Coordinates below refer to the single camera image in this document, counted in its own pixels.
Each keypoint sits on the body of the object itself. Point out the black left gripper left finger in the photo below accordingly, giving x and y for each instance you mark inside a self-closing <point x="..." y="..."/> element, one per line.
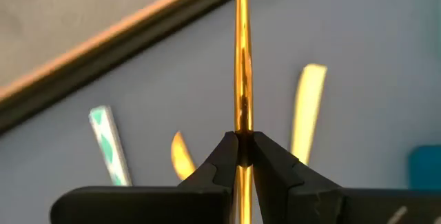
<point x="155" y="206"/>

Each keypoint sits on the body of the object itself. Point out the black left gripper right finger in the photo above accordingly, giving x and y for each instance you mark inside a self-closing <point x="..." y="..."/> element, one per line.
<point x="310" y="206"/>

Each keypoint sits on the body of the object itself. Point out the gold cutlery piece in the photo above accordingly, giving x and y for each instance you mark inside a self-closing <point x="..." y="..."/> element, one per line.
<point x="181" y="155"/>
<point x="243" y="62"/>

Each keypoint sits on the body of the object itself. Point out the dark blue plastic bin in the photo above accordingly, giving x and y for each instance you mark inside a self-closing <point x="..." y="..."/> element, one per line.
<point x="425" y="167"/>

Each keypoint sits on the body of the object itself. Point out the grey-blue table mat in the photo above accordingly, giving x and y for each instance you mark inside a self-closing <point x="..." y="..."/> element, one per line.
<point x="361" y="79"/>

